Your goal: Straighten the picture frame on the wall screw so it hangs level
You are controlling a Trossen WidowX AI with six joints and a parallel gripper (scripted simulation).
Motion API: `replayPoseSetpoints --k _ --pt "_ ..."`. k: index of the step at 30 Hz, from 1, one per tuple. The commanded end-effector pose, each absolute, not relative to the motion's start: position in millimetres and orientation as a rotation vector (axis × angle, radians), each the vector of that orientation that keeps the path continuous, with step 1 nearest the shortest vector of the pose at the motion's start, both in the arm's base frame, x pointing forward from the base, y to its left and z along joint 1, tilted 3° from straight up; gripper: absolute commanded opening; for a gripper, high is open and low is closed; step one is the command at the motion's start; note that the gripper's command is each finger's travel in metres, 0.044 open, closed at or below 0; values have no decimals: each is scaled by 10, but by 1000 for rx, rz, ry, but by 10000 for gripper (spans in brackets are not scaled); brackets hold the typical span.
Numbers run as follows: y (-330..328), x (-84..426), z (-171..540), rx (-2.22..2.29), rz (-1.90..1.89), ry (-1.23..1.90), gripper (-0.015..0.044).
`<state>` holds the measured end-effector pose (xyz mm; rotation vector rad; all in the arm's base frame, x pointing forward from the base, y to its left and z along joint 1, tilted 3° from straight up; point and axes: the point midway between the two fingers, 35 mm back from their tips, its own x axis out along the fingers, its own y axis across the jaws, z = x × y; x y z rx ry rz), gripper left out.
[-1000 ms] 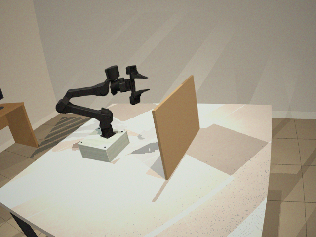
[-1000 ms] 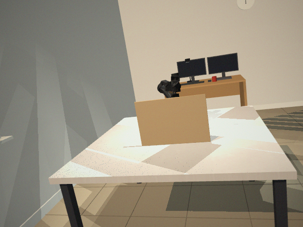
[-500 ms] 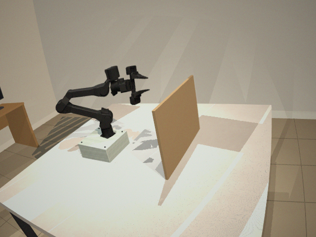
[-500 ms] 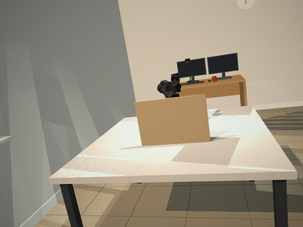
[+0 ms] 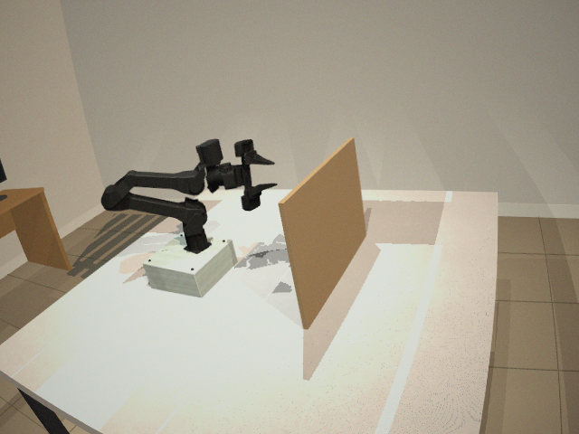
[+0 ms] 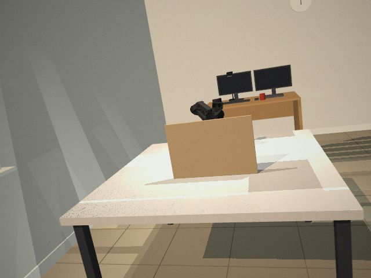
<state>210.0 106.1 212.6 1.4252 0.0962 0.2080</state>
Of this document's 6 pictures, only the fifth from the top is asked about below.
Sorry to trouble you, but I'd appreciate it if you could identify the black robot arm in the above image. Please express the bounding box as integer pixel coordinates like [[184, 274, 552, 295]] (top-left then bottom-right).
[[101, 139, 239, 254]]

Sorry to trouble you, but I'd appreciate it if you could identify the tan cardboard panel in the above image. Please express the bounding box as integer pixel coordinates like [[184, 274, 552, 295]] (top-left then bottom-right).
[[278, 137, 365, 330]]

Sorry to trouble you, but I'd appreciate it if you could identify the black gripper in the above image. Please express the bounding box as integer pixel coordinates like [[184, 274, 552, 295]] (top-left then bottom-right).
[[234, 139, 277, 211]]

